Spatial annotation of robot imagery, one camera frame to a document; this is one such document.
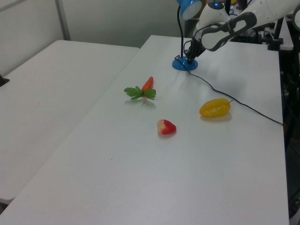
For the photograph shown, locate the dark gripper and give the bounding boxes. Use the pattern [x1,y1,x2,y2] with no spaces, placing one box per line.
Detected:
[184,38,205,64]

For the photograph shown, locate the blue gooseneck desk lamp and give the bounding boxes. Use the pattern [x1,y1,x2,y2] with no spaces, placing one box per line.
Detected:
[172,0,203,72]

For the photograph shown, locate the orange toy carrot green leaves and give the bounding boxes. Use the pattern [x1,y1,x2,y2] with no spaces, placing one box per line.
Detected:
[123,76,157,101]

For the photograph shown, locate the yellow toy pepper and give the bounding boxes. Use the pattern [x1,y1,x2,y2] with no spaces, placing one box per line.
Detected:
[199,97,234,118]

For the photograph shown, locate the black electronics unit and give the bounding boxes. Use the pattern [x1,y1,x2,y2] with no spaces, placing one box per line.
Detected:
[231,27,263,44]

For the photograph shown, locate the red toy strawberry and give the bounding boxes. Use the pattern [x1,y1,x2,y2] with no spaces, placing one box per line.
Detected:
[156,119,177,135]

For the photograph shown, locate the black pole with clamp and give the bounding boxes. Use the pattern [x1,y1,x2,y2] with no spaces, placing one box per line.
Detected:
[267,16,285,51]

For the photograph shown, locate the black lamp power cable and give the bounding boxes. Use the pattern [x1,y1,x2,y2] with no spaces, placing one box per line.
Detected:
[174,55,284,127]

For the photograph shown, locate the grey metal partition post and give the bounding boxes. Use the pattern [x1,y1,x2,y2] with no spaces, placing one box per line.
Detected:
[55,0,71,41]

